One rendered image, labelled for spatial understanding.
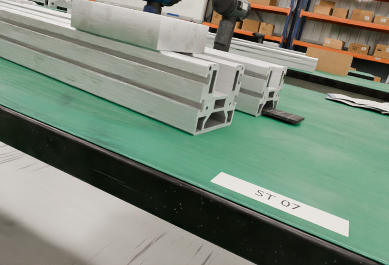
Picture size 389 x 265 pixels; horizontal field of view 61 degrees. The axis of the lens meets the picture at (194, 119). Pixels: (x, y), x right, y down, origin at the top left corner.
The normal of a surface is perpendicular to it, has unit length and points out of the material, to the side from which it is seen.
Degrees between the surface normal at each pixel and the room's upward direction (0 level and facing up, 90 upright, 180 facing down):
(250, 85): 90
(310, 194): 0
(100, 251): 0
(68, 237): 0
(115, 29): 90
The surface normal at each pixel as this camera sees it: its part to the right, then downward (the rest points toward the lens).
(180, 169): 0.20, -0.94
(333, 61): -0.49, 0.11
